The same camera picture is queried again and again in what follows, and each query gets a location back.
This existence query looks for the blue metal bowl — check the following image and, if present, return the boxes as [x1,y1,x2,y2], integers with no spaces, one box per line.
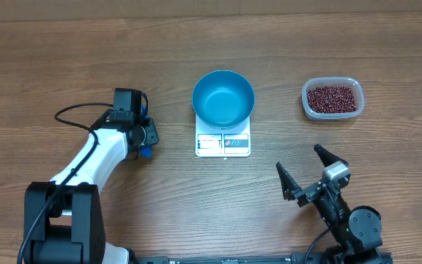
[191,70,256,129]

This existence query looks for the left black cable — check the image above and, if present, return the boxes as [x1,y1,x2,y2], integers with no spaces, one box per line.
[15,102,115,264]

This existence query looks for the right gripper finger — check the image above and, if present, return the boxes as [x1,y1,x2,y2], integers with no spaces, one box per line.
[275,162,302,200]
[314,144,349,167]

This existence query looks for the blue plastic measuring scoop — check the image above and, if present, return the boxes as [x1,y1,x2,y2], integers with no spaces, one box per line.
[139,105,152,158]

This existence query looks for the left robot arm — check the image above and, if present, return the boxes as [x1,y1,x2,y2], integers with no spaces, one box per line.
[17,88,159,264]

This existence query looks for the clear plastic food container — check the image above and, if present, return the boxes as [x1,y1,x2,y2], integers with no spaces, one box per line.
[301,77,365,121]

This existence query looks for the black cable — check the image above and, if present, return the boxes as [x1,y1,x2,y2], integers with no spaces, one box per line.
[303,227,333,264]
[15,102,115,264]

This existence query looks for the white digital kitchen scale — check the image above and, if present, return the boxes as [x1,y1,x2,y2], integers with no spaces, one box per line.
[195,116,251,158]

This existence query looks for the right black cable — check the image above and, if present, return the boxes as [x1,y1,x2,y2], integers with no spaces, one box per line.
[303,227,333,264]

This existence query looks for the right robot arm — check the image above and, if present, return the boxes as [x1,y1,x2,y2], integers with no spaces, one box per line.
[276,144,393,264]

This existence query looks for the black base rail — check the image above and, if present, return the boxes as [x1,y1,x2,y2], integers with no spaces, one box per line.
[132,252,393,264]

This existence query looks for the red beans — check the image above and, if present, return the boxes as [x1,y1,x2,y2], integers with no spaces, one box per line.
[307,86,357,114]

